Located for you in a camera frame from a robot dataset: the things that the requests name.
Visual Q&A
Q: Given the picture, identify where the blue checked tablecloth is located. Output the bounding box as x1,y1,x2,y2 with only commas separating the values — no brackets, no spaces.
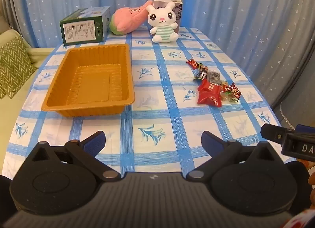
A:
6,27,297,182

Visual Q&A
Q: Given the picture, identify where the green cardboard box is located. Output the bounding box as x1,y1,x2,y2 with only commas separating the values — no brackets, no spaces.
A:
60,6,111,46

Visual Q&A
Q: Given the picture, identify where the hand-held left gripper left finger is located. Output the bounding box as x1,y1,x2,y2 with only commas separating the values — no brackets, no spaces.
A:
25,131,121,182

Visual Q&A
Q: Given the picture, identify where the clear green twist candy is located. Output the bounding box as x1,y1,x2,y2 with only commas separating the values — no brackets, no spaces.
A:
220,90,237,103

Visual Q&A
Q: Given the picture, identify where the dark red twist candy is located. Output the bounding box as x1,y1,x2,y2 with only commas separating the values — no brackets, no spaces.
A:
229,83,242,100

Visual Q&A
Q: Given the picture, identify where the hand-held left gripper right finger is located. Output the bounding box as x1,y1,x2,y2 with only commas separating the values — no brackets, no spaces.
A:
186,131,282,182

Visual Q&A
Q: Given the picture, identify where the red patterned clothing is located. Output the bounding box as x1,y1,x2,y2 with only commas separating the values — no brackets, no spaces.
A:
287,208,315,228

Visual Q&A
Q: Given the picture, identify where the white printed box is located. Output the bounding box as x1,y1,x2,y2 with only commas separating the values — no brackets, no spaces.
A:
153,0,183,34

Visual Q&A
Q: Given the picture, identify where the blue star curtain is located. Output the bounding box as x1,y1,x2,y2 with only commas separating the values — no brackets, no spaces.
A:
15,0,315,110

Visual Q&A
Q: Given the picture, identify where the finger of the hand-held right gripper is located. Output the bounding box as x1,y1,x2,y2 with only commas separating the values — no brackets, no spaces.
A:
295,124,315,133
260,123,289,146

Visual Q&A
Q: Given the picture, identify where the orange plastic tray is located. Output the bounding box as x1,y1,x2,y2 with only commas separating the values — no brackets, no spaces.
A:
41,44,135,118

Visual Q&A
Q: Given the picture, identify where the green zigzag cushion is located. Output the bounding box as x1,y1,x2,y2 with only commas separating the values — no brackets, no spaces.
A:
0,35,37,99

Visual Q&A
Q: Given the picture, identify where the pink plush toy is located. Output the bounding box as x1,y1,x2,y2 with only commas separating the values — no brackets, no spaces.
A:
109,0,154,36

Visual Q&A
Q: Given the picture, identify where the pale green sofa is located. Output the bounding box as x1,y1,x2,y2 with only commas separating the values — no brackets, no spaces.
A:
0,28,58,177

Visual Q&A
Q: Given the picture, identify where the white rabbit plush toy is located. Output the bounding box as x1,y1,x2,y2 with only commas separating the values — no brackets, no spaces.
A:
146,2,179,43

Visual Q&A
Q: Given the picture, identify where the clear candy packet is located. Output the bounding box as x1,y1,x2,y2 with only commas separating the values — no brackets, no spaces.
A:
205,70,221,87

